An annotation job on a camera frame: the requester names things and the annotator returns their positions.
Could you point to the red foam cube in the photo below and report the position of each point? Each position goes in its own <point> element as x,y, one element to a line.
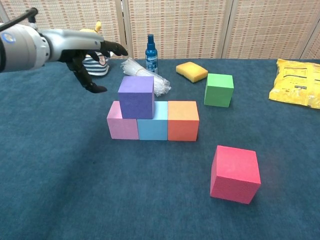
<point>235,175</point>

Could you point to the green foam cube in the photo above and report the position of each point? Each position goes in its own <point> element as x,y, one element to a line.
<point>218,90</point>

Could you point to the yellow plush toy striped shirt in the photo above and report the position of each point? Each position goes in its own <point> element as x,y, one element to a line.
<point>100,70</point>

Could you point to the yellow snack bag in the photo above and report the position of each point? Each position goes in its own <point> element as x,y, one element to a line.
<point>295,85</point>

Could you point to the yellow sponge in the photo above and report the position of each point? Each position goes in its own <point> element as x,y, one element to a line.
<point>192,71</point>

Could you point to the orange foam cube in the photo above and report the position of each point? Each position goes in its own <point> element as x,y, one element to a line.
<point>182,122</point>

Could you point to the pink foam cube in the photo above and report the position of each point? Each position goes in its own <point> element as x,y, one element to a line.
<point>122,130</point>

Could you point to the blue spray bottle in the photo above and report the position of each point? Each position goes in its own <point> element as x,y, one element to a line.
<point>151,60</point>

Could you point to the light blue foam cube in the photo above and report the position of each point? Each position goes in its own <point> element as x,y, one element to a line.
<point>152,130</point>

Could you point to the purple foam cube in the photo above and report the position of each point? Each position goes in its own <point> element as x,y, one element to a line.
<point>136,100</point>

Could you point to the clear plastic bag bundle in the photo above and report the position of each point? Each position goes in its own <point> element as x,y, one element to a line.
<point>140,71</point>

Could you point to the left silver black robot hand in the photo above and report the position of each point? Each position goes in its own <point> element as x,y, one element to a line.
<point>72,41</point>

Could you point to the blue felt table cover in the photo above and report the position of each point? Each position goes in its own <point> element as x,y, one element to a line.
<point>150,200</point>

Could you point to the woven folding screen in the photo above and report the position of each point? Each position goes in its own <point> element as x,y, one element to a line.
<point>200,25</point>

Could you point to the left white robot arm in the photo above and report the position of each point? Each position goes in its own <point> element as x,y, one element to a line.
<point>22,50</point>

